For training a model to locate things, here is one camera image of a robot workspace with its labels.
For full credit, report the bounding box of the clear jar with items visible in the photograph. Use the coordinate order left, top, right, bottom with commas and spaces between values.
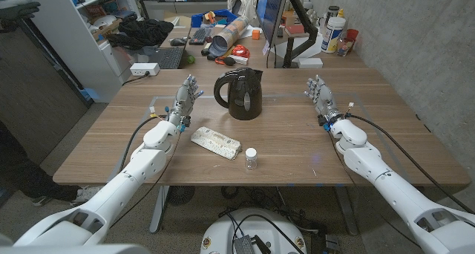
336, 36, 354, 57

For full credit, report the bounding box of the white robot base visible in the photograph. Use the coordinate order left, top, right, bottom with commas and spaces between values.
200, 208, 309, 254

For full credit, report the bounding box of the cardboard box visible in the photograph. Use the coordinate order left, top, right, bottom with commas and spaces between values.
91, 18, 124, 42

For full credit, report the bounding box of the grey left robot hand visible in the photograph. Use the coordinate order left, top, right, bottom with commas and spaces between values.
168, 74, 205, 133

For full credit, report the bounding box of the white sneaker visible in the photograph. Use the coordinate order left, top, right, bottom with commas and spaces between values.
70, 186, 103, 205

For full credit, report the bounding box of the white wipes canister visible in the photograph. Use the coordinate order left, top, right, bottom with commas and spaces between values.
321, 16, 347, 54

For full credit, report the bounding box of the white flat box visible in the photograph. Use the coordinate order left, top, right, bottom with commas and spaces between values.
297, 56, 324, 70

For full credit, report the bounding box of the white patterned pen bag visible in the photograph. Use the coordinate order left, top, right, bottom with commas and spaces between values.
190, 126, 243, 161

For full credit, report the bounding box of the computer monitor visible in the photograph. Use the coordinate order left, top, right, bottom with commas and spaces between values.
255, 0, 290, 48

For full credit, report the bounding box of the black electric kettle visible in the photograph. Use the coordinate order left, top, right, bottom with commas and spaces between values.
213, 67, 264, 121

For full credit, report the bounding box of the clear bottle white cap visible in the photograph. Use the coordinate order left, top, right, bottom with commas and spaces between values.
244, 147, 258, 171

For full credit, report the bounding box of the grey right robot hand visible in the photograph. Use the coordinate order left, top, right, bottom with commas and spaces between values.
304, 74, 344, 131

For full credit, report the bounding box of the person's dark trouser leg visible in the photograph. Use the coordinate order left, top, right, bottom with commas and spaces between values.
0, 122, 82, 203

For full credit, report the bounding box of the white cloth bag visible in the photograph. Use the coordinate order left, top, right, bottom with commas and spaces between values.
226, 0, 258, 21

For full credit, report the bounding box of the red book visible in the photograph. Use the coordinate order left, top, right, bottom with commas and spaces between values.
284, 23, 307, 38

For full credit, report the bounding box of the dark laptop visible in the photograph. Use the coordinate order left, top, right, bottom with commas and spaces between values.
141, 26, 193, 70

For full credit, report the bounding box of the dark lidded bottle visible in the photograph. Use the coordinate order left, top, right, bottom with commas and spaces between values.
326, 5, 341, 25

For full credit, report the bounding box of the red cup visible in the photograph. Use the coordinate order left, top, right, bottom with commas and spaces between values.
344, 28, 360, 44

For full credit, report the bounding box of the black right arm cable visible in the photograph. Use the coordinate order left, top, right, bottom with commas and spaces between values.
347, 113, 475, 215

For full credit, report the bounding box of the white power strip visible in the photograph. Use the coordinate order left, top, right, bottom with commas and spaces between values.
129, 62, 161, 77

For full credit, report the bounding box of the white shelf unit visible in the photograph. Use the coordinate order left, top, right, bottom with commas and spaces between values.
7, 0, 144, 103

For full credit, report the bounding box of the grey table leg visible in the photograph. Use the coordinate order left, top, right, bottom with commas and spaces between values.
148, 186, 171, 234
335, 186, 359, 236

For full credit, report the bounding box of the black jacket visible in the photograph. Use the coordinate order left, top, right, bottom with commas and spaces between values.
107, 19, 175, 51

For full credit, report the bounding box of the black keyboard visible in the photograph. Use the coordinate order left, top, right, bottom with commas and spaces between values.
188, 26, 213, 46

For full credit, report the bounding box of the round black floor fan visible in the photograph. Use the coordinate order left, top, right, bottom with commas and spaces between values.
166, 186, 196, 207

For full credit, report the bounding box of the blue plastic bin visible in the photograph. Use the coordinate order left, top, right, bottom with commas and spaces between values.
190, 8, 239, 29

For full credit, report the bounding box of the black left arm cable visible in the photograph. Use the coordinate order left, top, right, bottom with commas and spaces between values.
110, 114, 183, 229

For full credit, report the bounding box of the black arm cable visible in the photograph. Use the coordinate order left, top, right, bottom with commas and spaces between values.
347, 113, 475, 215
110, 114, 183, 229

